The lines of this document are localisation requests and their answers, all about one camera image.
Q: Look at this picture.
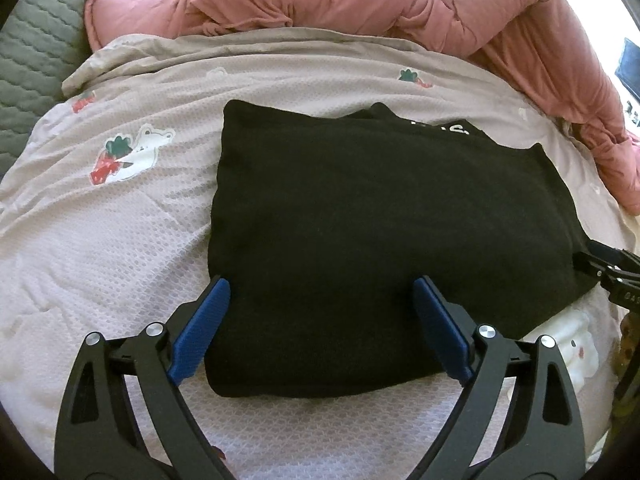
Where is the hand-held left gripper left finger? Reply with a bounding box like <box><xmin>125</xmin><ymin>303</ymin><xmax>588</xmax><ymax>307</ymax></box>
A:
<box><xmin>54</xmin><ymin>276</ymin><xmax>232</xmax><ymax>480</ymax></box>

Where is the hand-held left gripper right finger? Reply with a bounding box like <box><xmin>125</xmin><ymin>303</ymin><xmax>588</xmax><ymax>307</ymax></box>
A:
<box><xmin>413</xmin><ymin>275</ymin><xmax>587</xmax><ymax>480</ymax></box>

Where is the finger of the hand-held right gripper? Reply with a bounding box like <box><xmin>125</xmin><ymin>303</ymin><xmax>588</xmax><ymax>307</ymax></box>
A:
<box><xmin>599</xmin><ymin>266</ymin><xmax>640</xmax><ymax>310</ymax></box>
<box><xmin>574</xmin><ymin>241</ymin><xmax>640</xmax><ymax>275</ymax></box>

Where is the black sweater with orange patches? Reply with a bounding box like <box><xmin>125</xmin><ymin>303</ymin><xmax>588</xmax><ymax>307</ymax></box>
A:
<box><xmin>204</xmin><ymin>99</ymin><xmax>601</xmax><ymax>400</ymax></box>

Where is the beige strawberry bear printed blanket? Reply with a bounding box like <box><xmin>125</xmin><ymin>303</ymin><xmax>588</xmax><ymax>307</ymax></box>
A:
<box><xmin>0</xmin><ymin>27</ymin><xmax>640</xmax><ymax>480</ymax></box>

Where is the dark blue object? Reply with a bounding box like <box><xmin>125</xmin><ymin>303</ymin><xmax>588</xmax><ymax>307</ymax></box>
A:
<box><xmin>614</xmin><ymin>36</ymin><xmax>640</xmax><ymax>97</ymax></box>

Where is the grey quilted bed cover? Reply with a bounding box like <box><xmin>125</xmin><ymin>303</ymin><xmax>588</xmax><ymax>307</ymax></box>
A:
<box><xmin>0</xmin><ymin>0</ymin><xmax>233</xmax><ymax>173</ymax></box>

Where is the pink comforter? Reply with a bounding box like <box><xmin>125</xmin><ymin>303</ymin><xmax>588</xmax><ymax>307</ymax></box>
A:
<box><xmin>84</xmin><ymin>0</ymin><xmax>640</xmax><ymax>216</ymax></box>

